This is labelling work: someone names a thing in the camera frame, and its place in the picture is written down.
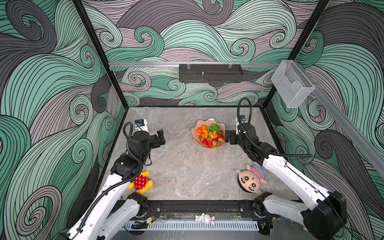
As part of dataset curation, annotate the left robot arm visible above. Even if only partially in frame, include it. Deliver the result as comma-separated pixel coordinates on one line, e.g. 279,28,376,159
55,119,166,240

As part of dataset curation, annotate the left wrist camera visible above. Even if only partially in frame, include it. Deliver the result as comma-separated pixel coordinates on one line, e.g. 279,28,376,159
134,119,149,132

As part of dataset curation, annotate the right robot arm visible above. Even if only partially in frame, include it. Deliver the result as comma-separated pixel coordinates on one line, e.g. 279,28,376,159
225,98,347,240

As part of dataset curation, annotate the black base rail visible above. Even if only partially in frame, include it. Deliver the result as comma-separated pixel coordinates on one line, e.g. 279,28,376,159
113,199,304,218

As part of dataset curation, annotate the pig-face plush doll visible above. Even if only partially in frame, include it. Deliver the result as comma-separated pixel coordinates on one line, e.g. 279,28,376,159
236,165,268,194

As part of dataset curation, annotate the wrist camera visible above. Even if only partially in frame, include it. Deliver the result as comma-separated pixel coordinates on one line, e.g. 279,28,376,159
236,115,246,135
134,119,149,132

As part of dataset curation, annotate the strawberry cluster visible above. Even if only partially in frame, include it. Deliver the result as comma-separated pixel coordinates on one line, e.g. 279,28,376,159
201,138,213,148

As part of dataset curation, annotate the aluminium rail right wall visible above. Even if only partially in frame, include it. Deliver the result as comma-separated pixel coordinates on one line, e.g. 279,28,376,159
297,64,384,176

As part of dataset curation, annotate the yellow plush toy red dress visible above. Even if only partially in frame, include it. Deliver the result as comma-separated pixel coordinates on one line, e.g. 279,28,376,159
128,171,153,195

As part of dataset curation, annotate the white slotted cable duct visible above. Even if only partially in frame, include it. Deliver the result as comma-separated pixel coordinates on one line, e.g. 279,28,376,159
138,221,259,232

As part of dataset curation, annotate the black wall tray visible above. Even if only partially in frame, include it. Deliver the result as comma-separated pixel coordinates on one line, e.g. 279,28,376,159
179,65,244,85

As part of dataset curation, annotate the clear plastic wall bin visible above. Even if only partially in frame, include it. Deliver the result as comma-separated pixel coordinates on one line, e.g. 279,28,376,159
271,60,315,109

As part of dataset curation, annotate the aluminium rail back wall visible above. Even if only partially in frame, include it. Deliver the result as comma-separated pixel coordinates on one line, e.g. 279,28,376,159
108,61,280,68

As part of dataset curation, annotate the pink fruit bowl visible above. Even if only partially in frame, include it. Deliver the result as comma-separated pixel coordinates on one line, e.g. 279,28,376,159
192,119,226,149

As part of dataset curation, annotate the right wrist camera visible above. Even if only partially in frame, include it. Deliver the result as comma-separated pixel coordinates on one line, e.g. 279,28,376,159
236,115,246,135

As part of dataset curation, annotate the green grape bunch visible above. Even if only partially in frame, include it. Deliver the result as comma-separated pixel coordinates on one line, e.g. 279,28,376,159
207,123,222,135

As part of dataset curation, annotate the white bunny figurine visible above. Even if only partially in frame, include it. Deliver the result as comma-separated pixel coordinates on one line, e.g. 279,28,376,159
195,213,215,225

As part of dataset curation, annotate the aluminium rail wall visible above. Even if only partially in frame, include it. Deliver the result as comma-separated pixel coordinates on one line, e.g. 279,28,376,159
108,61,280,68
297,64,384,176

